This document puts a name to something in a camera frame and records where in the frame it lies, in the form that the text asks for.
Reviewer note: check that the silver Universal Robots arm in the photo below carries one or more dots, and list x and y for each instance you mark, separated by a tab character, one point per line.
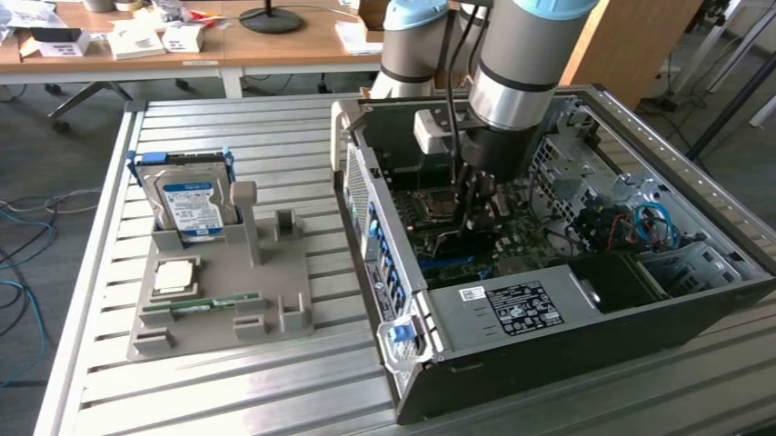
521	54

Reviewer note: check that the grey cup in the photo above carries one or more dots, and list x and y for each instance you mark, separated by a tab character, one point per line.
99	5

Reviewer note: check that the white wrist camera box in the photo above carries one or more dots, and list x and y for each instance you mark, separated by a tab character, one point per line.
433	131

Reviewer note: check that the silver CPU chip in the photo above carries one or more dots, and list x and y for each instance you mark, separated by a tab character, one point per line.
174	275

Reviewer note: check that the brown cardboard box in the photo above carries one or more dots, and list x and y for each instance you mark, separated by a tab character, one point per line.
372	13

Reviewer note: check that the beige tape roll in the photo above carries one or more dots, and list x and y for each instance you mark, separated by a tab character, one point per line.
129	5

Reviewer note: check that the white paper stack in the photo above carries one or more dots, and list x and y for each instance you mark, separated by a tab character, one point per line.
358	38

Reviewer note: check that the white flat box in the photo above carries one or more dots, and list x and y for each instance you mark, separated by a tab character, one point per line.
137	45

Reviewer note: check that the wooden desk white frame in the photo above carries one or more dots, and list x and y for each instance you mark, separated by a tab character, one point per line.
291	45
60	63

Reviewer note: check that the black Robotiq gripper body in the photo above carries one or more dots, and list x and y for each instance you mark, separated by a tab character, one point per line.
497	150

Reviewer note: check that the blue expansion slot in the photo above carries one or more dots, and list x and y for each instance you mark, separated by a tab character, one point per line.
449	263

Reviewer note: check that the metal CPU socket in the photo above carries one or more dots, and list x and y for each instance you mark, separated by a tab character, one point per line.
433	204

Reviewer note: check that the black intrusion switch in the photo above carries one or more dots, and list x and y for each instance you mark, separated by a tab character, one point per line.
376	172

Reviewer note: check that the white box black lid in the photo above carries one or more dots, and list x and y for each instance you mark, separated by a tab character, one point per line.
60	45

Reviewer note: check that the green RAM stick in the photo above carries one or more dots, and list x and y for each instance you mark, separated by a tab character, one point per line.
203	303

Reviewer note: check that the black open PC case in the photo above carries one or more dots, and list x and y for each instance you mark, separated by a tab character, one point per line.
545	363

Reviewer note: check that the small white labelled box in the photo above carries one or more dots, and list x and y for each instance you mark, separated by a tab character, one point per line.
183	40

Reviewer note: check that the grey power supply unit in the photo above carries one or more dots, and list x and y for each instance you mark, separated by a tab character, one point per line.
461	318

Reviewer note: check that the grey plastic parts rack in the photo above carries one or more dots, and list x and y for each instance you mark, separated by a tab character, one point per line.
230	322

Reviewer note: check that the hard disk with blue bracket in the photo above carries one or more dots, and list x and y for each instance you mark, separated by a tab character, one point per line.
187	204

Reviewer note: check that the blue case release latch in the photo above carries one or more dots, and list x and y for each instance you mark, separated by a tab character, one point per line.
401	332

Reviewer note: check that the green motherboard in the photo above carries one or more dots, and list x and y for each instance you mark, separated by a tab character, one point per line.
528	236

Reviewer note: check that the silver disk bay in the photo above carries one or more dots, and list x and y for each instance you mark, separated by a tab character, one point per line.
697	268

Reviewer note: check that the wooden cabinet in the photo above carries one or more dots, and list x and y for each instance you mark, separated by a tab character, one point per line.
636	45

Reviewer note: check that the black office chair base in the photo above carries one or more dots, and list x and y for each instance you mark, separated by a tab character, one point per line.
59	125

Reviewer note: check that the black round lamp base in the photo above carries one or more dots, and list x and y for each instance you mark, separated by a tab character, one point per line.
271	22

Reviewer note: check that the clear plastic bag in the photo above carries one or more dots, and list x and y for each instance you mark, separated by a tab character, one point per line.
30	16

